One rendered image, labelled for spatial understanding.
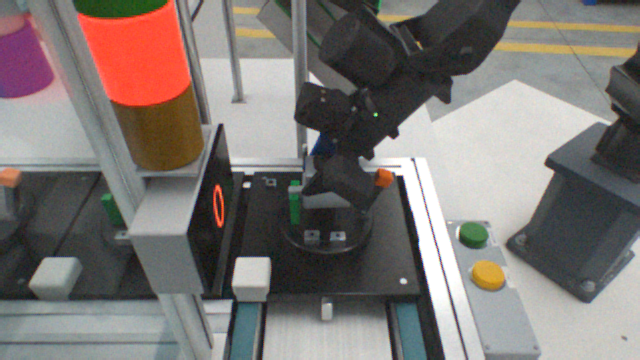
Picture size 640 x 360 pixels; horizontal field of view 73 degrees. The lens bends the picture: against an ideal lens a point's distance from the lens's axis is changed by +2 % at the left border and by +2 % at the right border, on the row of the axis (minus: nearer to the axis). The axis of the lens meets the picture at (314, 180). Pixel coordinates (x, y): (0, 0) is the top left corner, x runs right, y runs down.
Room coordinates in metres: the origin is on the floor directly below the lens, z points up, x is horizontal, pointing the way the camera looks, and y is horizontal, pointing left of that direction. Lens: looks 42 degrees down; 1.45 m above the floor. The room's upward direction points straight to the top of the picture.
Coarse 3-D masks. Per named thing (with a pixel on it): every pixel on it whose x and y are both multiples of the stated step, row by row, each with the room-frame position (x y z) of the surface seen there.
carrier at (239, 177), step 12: (240, 180) 0.52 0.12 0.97; (240, 192) 0.49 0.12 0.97; (240, 204) 0.48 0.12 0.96; (228, 216) 0.44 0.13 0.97; (228, 228) 0.42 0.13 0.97; (228, 240) 0.40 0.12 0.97; (228, 252) 0.37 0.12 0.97; (228, 264) 0.36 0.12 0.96; (216, 276) 0.33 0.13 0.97; (216, 288) 0.32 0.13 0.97
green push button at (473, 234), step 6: (462, 228) 0.42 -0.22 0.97; (468, 228) 0.42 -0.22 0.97; (474, 228) 0.42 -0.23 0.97; (480, 228) 0.42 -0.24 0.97; (462, 234) 0.41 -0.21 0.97; (468, 234) 0.41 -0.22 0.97; (474, 234) 0.41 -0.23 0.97; (480, 234) 0.41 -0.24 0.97; (486, 234) 0.41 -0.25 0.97; (462, 240) 0.40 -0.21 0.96; (468, 240) 0.40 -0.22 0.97; (474, 240) 0.39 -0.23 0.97; (480, 240) 0.39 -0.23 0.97; (486, 240) 0.40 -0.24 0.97
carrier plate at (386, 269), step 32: (256, 192) 0.49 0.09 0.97; (288, 192) 0.49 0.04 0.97; (384, 192) 0.49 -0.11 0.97; (256, 224) 0.43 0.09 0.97; (384, 224) 0.43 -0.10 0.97; (256, 256) 0.37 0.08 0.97; (288, 256) 0.37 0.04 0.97; (352, 256) 0.37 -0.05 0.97; (384, 256) 0.37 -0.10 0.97; (288, 288) 0.32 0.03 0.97; (320, 288) 0.32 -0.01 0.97; (352, 288) 0.32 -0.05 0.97; (384, 288) 0.32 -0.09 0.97; (416, 288) 0.32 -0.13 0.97
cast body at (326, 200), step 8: (320, 152) 0.44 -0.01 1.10; (328, 152) 0.44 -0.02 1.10; (312, 160) 0.44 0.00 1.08; (312, 168) 0.42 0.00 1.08; (304, 176) 0.44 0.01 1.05; (304, 184) 0.42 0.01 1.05; (296, 192) 0.42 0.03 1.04; (328, 192) 0.41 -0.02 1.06; (304, 200) 0.40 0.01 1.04; (312, 200) 0.40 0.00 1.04; (320, 200) 0.40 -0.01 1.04; (328, 200) 0.40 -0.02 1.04; (336, 200) 0.40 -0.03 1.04; (344, 200) 0.40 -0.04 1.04; (304, 208) 0.40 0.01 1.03; (312, 208) 0.40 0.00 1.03
